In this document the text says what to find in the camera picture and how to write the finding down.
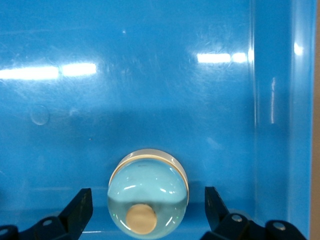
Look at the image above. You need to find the light blue call bell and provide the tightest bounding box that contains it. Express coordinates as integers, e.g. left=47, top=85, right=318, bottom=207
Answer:
left=107, top=148, right=190, bottom=235

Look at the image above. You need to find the blue plastic tray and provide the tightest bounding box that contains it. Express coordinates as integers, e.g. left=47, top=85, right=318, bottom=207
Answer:
left=0, top=0, right=316, bottom=240

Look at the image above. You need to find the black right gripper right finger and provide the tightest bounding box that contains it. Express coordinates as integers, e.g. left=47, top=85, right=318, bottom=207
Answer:
left=202, top=186, right=308, bottom=240

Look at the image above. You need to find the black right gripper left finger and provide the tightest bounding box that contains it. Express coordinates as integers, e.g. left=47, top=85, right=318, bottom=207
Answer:
left=0, top=187, right=94, bottom=240

